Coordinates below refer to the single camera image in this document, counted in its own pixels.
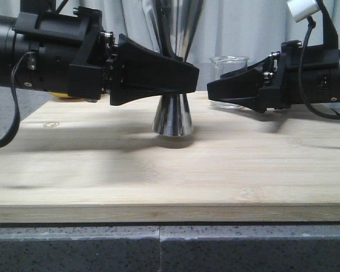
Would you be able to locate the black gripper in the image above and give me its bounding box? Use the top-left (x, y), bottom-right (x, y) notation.
top-left (13, 6), bottom-right (199, 106)
top-left (206, 39), bottom-right (340, 114)

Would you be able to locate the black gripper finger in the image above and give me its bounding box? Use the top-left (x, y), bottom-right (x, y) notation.
top-left (157, 1), bottom-right (183, 61)

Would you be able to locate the steel double jigger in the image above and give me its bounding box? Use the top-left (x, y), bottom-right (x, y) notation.
top-left (150, 1), bottom-right (204, 137)

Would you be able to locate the clear glass beaker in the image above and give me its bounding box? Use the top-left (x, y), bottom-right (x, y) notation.
top-left (210, 56), bottom-right (249, 110)

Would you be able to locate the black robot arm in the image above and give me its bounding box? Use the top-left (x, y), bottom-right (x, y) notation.
top-left (0, 1), bottom-right (199, 106)
top-left (207, 41), bottom-right (340, 113)

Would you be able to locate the grey curtain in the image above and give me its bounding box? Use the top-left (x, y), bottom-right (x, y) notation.
top-left (0, 0), bottom-right (340, 86)

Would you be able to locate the yellow lemon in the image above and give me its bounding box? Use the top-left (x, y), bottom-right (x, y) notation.
top-left (50, 92), bottom-right (82, 101)

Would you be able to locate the bamboo cutting board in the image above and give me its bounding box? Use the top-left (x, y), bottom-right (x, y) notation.
top-left (0, 92), bottom-right (340, 223)

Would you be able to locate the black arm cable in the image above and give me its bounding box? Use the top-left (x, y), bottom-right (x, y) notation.
top-left (298, 15), bottom-right (340, 125)
top-left (0, 50), bottom-right (37, 150)

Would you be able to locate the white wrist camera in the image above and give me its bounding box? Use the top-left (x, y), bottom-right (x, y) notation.
top-left (287, 0), bottom-right (320, 23)

